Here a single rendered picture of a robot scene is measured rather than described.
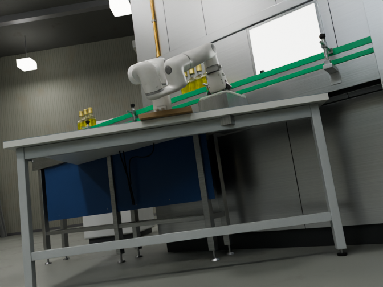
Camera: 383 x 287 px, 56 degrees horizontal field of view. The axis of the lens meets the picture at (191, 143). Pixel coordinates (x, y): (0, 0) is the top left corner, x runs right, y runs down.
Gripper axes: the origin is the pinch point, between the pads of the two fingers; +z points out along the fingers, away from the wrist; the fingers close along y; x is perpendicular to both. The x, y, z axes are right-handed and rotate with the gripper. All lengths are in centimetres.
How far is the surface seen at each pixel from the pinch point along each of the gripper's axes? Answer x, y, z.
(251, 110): 9.1, -18.6, 9.2
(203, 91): -10.9, 15.9, -8.7
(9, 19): -460, 834, -420
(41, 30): -574, 865, -404
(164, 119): 30.5, 16.0, 1.4
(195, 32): -52, 33, -52
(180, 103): -10.2, 33.2, -6.1
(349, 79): -16, -59, 8
